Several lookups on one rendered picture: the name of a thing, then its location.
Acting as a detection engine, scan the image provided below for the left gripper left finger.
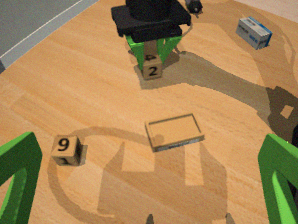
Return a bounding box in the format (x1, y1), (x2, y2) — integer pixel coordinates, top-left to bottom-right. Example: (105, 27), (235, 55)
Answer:
(0, 132), (43, 224)

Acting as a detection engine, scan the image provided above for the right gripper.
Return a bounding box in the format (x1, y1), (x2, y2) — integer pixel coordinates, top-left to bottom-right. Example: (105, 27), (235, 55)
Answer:
(110, 0), (192, 69)

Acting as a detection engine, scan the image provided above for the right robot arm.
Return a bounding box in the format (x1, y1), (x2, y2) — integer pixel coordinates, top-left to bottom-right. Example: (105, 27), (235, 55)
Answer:
(293, 186), (298, 210)

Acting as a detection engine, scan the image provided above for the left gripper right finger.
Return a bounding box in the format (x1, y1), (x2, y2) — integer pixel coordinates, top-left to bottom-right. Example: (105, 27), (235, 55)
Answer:
(258, 133), (298, 224)

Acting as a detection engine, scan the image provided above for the brown number cube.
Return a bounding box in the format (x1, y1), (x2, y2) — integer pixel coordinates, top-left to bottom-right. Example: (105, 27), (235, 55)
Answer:
(51, 135), (82, 167)
(140, 51), (162, 79)

